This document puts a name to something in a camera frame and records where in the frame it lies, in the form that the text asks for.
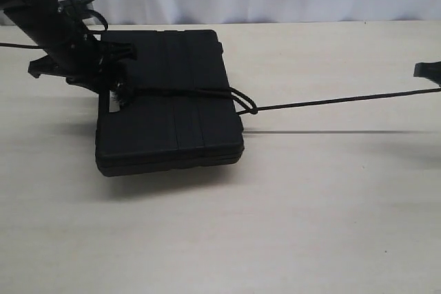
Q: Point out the black plastic case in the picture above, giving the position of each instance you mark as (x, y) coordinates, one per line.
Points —
(181, 115)

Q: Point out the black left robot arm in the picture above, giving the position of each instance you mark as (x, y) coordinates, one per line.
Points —
(67, 30)

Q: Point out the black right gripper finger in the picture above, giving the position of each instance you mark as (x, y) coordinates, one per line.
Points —
(428, 71)

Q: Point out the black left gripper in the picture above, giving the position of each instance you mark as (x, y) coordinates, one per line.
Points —
(81, 60)

